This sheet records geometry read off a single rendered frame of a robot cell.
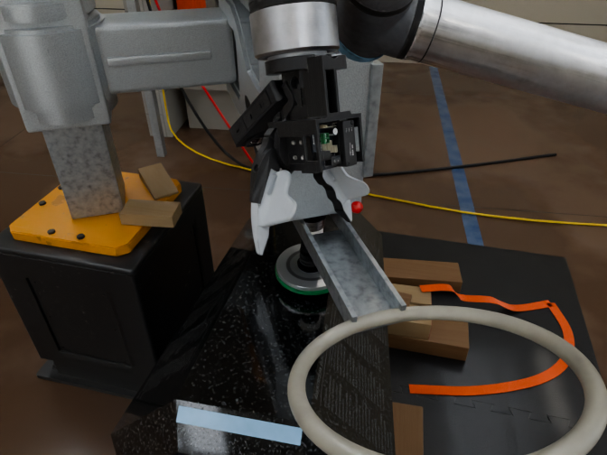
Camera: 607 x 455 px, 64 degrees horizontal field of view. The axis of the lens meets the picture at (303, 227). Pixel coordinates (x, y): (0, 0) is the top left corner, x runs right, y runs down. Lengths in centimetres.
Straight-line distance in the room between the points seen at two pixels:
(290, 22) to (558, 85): 38
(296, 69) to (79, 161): 144
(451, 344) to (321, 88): 195
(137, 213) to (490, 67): 142
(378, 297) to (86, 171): 119
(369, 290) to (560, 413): 144
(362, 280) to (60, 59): 110
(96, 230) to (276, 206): 145
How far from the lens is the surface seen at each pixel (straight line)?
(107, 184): 192
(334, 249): 124
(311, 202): 123
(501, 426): 227
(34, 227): 203
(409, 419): 204
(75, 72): 169
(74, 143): 185
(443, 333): 239
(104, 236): 187
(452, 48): 68
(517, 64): 70
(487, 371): 243
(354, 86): 113
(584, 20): 645
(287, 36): 50
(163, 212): 184
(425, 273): 270
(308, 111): 51
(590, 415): 78
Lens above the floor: 183
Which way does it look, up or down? 36 degrees down
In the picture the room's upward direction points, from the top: straight up
